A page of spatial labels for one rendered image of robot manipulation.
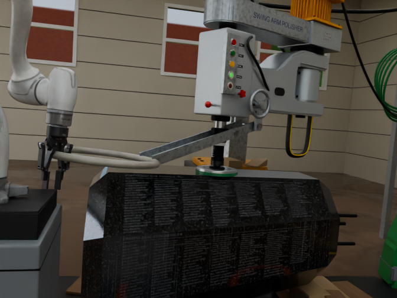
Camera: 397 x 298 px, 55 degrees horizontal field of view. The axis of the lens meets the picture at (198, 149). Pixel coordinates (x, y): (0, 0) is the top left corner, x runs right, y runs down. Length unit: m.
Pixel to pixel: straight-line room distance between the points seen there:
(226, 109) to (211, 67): 0.22
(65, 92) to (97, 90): 6.58
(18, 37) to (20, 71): 0.14
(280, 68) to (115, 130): 6.12
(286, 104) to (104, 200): 1.12
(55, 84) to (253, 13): 1.05
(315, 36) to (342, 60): 7.22
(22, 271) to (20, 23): 0.79
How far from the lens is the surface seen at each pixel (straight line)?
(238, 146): 2.89
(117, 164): 1.43
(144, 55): 8.11
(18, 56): 1.52
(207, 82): 1.95
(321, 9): 2.49
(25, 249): 0.98
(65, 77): 1.46
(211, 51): 1.96
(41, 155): 1.47
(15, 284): 1.02
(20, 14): 1.39
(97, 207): 1.79
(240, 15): 1.97
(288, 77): 2.23
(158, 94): 8.07
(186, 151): 1.81
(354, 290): 2.76
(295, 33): 2.27
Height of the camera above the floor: 1.12
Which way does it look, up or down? 5 degrees down
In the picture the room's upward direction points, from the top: 4 degrees clockwise
